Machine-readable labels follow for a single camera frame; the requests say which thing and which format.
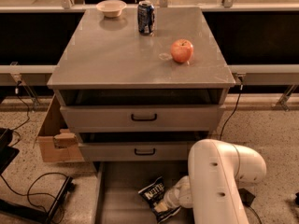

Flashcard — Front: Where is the top grey drawer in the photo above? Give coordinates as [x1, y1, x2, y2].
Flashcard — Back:
[60, 105, 224, 133]

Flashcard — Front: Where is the red apple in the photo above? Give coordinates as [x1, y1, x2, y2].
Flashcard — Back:
[170, 39, 193, 63]

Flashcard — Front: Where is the metal railing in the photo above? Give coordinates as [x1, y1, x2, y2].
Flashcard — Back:
[0, 0, 299, 110]

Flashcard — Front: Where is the white bowl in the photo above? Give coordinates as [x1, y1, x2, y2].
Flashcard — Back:
[96, 0, 127, 18]

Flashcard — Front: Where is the grey drawer cabinet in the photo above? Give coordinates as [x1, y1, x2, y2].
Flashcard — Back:
[47, 7, 236, 173]

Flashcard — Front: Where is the cardboard box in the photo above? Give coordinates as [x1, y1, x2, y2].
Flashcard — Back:
[37, 97, 83, 162]

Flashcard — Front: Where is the black power adapter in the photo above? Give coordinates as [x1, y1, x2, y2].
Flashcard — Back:
[238, 189, 255, 207]

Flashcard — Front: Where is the blue soda can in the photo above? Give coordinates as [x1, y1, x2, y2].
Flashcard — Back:
[137, 0, 155, 35]

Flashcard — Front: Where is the middle grey drawer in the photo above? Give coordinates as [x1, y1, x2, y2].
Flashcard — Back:
[78, 141, 194, 161]

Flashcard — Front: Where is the blue chip bag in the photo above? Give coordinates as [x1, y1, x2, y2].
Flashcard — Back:
[138, 176, 180, 224]

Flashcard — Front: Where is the black cable left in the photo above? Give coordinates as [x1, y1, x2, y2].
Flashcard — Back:
[0, 81, 69, 224]

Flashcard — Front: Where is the black power cable right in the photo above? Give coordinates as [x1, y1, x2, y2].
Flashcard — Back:
[218, 83, 263, 224]

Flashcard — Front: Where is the black stand base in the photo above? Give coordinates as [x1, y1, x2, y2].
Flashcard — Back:
[0, 176, 75, 224]

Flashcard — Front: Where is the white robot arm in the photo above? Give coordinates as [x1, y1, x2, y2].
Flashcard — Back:
[154, 139, 266, 224]

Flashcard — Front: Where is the bottom open grey drawer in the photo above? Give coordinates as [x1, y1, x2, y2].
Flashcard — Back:
[92, 161, 187, 224]

